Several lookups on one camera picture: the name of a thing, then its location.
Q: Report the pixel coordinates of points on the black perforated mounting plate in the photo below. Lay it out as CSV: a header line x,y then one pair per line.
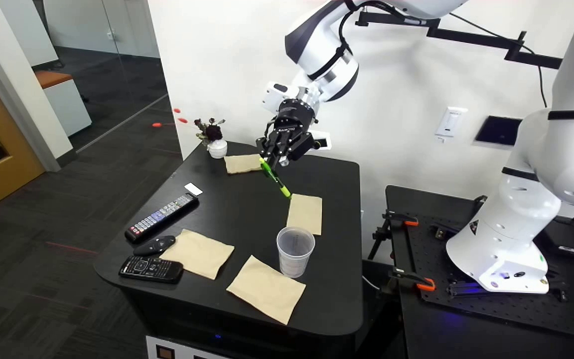
x,y
448,311

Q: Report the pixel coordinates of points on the wide black remote control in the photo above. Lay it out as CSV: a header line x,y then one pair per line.
x,y
151,269

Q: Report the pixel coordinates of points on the small dark remote control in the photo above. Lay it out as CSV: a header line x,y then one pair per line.
x,y
157,245

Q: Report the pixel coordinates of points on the black overhead boom bar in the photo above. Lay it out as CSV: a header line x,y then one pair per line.
x,y
487,38

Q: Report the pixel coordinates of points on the small white card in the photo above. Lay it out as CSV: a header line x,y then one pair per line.
x,y
193,189

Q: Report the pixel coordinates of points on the black wall panel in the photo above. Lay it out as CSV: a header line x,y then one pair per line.
x,y
497,130

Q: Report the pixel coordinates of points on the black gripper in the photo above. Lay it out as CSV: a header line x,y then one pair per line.
x,y
292,122

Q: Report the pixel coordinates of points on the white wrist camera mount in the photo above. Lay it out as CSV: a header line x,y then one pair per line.
x,y
278,94

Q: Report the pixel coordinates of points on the translucent plastic cup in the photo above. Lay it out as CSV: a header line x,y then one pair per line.
x,y
296,251

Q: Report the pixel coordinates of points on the white wall outlet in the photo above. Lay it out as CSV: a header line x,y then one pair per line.
x,y
452,124

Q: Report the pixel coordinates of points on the long black remote control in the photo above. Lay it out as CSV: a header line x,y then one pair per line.
x,y
161,215

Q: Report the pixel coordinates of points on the white bench orange cushion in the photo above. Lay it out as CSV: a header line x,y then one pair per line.
x,y
65,100

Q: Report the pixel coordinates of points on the beige paper napkin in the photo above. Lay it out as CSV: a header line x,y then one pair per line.
x,y
199,253
242,164
306,213
266,289

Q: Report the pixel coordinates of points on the green pen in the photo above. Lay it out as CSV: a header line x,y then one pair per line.
x,y
280,183

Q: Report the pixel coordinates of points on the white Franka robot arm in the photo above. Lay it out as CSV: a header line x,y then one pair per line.
x,y
547,166

